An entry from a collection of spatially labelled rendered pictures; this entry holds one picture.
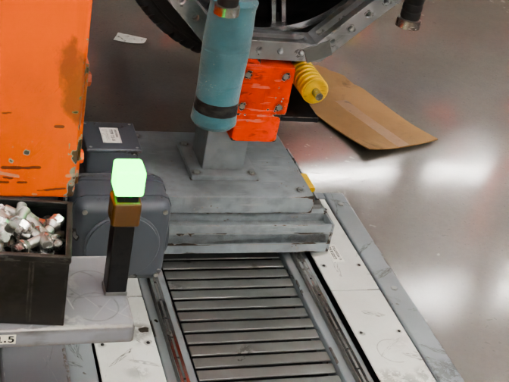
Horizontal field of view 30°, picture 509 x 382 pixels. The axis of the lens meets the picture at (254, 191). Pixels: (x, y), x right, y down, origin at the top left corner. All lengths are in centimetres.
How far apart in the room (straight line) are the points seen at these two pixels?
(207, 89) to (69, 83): 46
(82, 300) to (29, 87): 31
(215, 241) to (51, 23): 93
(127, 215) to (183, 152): 93
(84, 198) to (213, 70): 33
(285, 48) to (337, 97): 134
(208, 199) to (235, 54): 47
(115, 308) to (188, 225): 75
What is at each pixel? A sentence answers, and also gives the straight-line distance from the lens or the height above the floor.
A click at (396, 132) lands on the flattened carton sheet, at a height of 1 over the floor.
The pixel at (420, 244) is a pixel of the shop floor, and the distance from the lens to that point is 256.
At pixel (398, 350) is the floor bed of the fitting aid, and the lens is 204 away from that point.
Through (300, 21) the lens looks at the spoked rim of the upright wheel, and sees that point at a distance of 200.
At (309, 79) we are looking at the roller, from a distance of 198.
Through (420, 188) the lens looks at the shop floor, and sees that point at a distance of 283.
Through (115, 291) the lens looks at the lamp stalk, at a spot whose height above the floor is 46.
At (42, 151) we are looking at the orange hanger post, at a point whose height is 60.
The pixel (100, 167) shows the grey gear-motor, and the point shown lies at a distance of 182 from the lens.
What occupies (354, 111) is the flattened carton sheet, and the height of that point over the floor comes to 1.
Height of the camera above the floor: 130
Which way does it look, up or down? 30 degrees down
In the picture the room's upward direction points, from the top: 12 degrees clockwise
